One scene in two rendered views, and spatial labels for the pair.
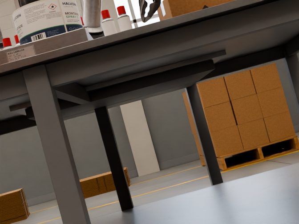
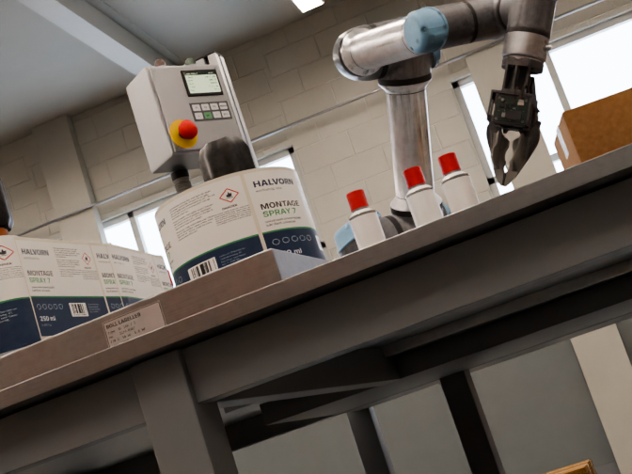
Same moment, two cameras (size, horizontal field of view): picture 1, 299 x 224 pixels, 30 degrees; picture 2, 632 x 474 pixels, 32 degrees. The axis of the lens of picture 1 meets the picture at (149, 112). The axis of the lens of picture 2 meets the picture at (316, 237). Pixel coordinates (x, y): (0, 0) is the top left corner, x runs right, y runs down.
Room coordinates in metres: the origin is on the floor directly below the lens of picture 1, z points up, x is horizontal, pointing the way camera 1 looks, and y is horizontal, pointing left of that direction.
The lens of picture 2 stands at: (0.38, -0.24, 0.65)
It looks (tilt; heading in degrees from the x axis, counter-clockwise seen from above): 11 degrees up; 16
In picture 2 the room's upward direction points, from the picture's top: 18 degrees counter-clockwise
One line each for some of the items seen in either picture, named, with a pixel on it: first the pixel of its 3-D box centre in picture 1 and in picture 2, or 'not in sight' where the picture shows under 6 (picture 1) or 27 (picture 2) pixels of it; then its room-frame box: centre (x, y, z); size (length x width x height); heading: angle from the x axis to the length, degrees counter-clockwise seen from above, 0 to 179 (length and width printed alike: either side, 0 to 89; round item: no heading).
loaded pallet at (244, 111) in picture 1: (236, 118); not in sight; (6.06, -0.88, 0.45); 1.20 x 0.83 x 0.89; 5
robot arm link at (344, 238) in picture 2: not in sight; (367, 245); (2.68, 0.29, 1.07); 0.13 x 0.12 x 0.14; 128
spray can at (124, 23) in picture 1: (127, 30); (466, 210); (2.23, 0.00, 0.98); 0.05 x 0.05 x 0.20
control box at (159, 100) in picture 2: not in sight; (185, 117); (2.32, 0.48, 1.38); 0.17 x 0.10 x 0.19; 144
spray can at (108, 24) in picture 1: (111, 35); (430, 223); (2.23, 0.07, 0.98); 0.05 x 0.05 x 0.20
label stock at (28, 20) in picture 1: (50, 30); (242, 246); (1.72, 0.23, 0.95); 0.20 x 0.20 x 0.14
